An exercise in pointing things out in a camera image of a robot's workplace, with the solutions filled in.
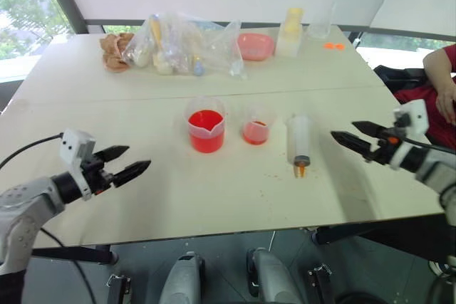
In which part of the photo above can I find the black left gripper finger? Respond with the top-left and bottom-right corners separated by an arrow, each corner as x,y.
94,145 -> 130,164
112,159 -> 152,189

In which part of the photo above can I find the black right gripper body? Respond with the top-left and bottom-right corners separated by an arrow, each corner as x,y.
363,125 -> 403,166

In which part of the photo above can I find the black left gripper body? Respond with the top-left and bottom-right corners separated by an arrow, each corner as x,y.
80,153 -> 117,195

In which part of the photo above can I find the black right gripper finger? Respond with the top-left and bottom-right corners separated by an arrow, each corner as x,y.
330,130 -> 373,159
351,120 -> 385,138

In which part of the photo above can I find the clear plastic syringe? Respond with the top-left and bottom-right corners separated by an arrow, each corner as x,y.
286,112 -> 315,179

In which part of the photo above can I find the large beaker with red liquid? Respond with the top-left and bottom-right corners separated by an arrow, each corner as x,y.
182,96 -> 229,154

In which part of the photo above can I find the small beaker with red liquid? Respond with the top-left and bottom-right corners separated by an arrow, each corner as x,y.
242,102 -> 279,147

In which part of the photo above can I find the person's bare hand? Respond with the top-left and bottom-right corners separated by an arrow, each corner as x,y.
435,85 -> 456,125

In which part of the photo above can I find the person in red shirt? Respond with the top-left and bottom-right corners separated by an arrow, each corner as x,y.
393,43 -> 456,149

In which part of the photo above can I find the black chair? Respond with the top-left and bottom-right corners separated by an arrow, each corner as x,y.
371,64 -> 429,95

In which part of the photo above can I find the clear tall glass beaker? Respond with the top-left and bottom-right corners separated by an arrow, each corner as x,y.
306,0 -> 338,41

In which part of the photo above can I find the black metal latch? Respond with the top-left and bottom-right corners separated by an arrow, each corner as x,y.
105,273 -> 131,304
307,263 -> 335,304

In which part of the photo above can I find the silver robot leg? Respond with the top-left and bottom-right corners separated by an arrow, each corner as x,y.
157,251 -> 207,304
245,246 -> 304,304

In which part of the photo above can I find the small blue bottle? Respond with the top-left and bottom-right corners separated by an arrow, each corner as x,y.
193,55 -> 206,77

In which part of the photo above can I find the clear plastic bag with bottles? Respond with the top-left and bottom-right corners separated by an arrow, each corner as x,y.
120,11 -> 202,78

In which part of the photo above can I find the white bottle with yellow cap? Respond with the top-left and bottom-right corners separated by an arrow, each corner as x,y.
274,7 -> 305,59

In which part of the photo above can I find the pink plastic bowl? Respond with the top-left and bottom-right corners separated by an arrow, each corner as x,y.
237,32 -> 276,63

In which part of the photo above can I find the clear empty plastic bag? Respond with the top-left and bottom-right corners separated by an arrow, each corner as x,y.
198,20 -> 249,81

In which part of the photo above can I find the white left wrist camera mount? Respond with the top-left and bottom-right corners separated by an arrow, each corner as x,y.
58,128 -> 98,202

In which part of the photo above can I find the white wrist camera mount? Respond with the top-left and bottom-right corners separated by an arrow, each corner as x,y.
386,98 -> 429,170
58,128 -> 98,202

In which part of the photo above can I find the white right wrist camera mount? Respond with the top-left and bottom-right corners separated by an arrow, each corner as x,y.
386,98 -> 429,170

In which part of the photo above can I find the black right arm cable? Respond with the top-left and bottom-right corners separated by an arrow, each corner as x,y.
405,137 -> 456,156

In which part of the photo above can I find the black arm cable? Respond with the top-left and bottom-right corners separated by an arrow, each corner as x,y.
405,137 -> 456,156
0,132 -> 65,170

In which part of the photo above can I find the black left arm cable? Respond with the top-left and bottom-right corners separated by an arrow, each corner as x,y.
0,132 -> 65,170

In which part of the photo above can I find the black table frame bar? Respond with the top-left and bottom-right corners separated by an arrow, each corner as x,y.
31,244 -> 119,266
311,224 -> 448,259

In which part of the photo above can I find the black loose cable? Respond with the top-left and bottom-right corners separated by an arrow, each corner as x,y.
38,228 -> 98,304

